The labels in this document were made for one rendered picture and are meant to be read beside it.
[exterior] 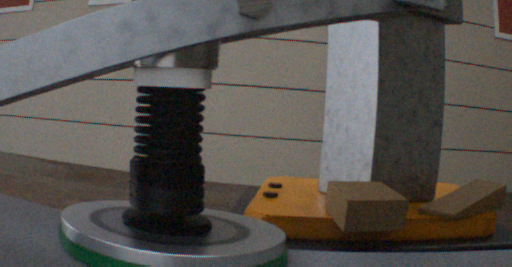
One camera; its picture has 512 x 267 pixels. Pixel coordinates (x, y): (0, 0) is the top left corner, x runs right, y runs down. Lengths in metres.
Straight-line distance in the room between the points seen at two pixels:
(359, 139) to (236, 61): 5.44
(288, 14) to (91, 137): 6.51
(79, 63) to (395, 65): 0.75
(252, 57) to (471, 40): 2.58
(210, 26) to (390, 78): 0.67
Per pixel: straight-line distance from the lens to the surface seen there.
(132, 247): 0.46
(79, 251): 0.49
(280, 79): 6.51
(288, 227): 1.01
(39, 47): 0.49
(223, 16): 0.49
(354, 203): 0.89
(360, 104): 1.15
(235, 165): 6.59
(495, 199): 1.13
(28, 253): 0.50
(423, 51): 1.18
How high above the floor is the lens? 0.97
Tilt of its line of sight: 3 degrees down
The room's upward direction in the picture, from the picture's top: 4 degrees clockwise
